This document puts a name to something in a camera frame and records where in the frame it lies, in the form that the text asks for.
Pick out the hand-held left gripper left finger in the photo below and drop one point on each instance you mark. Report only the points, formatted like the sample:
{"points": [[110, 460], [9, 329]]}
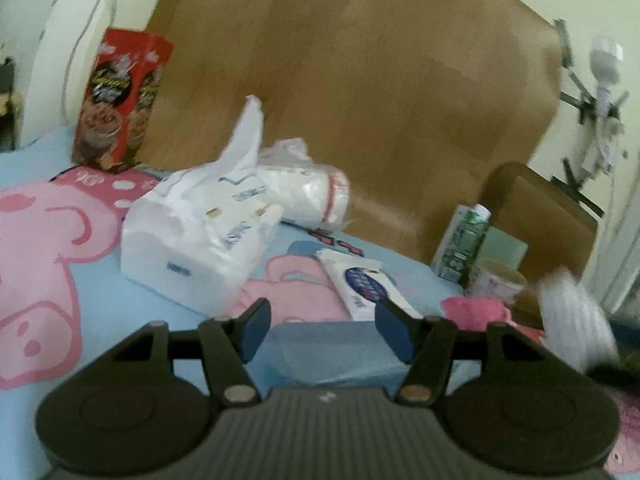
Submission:
{"points": [[254, 331]]}

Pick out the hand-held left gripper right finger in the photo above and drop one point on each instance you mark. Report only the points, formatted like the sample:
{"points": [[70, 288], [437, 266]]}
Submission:
{"points": [[395, 332]]}

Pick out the white wet wipes packet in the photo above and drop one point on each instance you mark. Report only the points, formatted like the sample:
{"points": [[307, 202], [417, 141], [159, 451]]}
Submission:
{"points": [[362, 282]]}

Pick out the blue soft pack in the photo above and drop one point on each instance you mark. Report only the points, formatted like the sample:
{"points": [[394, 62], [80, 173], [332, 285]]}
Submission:
{"points": [[325, 352]]}

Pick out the pink soft cloth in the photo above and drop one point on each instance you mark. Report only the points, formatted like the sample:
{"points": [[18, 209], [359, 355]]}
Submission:
{"points": [[475, 312]]}

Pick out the white soft cloth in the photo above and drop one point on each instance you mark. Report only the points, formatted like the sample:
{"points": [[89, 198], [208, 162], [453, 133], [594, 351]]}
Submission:
{"points": [[575, 317]]}

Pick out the white tissue pack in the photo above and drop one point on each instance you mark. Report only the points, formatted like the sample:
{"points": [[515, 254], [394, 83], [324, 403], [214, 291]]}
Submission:
{"points": [[195, 240]]}

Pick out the green drink carton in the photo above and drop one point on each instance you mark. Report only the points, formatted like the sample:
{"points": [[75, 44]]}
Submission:
{"points": [[460, 242]]}

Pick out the round snack tub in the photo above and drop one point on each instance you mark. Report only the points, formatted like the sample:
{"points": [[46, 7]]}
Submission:
{"points": [[495, 280]]}

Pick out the pale green cup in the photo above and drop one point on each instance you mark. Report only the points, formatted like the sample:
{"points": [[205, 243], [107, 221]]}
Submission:
{"points": [[505, 250]]}

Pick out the bagged white paper cups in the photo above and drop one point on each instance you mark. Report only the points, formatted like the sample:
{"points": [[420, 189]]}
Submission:
{"points": [[305, 190]]}

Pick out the brown chair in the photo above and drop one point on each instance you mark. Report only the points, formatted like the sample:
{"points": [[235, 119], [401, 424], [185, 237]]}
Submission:
{"points": [[545, 215]]}

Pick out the printed cartoon blanket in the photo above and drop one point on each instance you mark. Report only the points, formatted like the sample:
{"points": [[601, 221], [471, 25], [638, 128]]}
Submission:
{"points": [[55, 265]]}

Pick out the wooden headboard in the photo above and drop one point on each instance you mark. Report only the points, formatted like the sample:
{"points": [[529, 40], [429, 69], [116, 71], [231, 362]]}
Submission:
{"points": [[350, 70]]}

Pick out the red cereal box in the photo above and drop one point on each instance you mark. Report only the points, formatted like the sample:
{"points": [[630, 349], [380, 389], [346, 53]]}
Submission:
{"points": [[112, 105]]}

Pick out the black tape strips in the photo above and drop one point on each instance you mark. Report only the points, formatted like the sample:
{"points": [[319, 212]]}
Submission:
{"points": [[575, 95]]}

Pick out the white wall lamp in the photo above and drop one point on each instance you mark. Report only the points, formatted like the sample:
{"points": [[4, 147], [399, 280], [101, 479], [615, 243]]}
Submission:
{"points": [[606, 62]]}

